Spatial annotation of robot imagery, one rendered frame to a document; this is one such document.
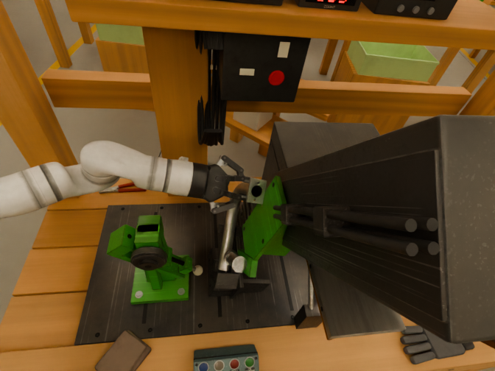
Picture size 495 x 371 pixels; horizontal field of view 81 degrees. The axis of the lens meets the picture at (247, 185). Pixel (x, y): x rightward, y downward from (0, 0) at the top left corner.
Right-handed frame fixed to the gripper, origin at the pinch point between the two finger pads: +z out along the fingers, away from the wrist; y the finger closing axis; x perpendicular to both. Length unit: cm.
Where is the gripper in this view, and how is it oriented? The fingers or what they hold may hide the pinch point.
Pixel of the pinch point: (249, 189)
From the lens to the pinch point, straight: 67.0
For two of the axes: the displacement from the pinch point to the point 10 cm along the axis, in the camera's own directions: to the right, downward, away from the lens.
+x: -3.4, -1.2, 9.3
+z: 9.2, 1.6, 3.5
